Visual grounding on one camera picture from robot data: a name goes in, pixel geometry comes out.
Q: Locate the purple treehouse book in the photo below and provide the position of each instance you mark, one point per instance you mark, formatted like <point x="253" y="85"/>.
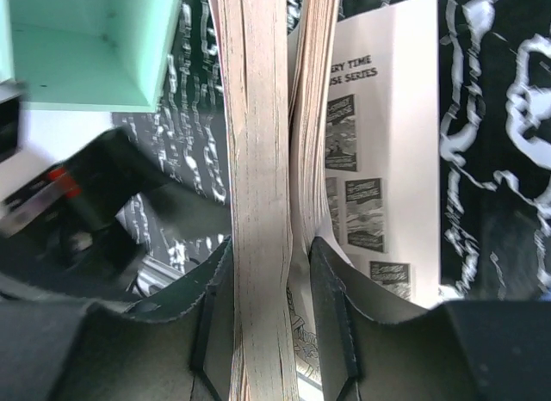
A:
<point x="275" y="119"/>

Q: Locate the black marbled table mat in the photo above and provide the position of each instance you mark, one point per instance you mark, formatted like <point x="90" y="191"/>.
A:
<point x="494" y="137"/>

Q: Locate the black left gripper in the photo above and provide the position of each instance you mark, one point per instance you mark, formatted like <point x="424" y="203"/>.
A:
<point x="60" y="236"/>

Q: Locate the mint green wooden shelf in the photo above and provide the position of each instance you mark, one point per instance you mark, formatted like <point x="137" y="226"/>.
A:
<point x="88" y="55"/>

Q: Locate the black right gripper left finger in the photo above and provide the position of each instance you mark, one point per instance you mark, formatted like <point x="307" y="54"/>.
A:
<point x="65" y="338"/>

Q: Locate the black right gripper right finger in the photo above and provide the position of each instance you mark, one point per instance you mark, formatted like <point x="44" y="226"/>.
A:
<point x="374" y="345"/>

